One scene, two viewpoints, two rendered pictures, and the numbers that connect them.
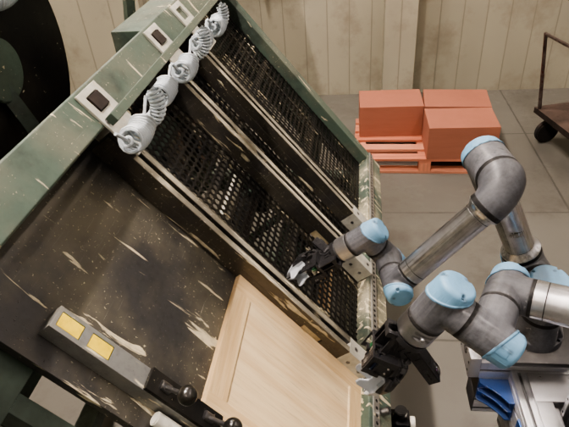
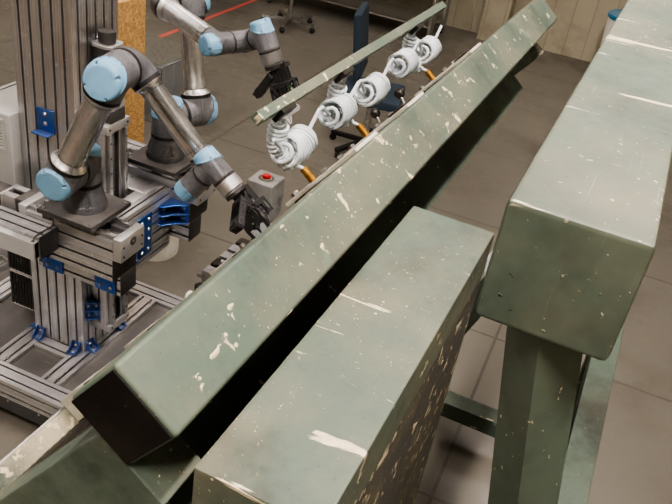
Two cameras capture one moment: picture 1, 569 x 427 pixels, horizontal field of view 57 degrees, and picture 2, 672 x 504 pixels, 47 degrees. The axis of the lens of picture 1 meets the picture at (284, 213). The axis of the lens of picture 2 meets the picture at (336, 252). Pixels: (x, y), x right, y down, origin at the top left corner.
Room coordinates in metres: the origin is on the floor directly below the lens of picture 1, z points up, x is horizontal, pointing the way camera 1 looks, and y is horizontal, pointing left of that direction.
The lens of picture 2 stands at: (3.15, 0.50, 2.43)
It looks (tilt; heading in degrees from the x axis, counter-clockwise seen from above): 32 degrees down; 189
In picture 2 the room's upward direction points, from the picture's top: 10 degrees clockwise
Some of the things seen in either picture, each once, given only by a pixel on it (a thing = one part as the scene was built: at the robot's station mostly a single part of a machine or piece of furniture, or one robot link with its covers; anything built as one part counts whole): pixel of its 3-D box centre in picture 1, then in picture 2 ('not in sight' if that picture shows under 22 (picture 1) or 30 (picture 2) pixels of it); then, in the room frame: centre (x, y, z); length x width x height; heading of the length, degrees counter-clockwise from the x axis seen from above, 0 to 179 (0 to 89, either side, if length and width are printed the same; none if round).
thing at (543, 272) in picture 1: (545, 293); (82, 161); (1.06, -0.73, 1.20); 0.13 x 0.12 x 0.14; 0
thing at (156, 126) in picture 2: not in sight; (168, 115); (0.56, -0.66, 1.20); 0.13 x 0.12 x 0.14; 146
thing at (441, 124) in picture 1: (422, 130); not in sight; (3.98, -1.23, 0.21); 1.17 x 0.78 x 0.41; 82
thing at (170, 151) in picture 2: not in sight; (166, 143); (0.56, -0.66, 1.09); 0.15 x 0.15 x 0.10
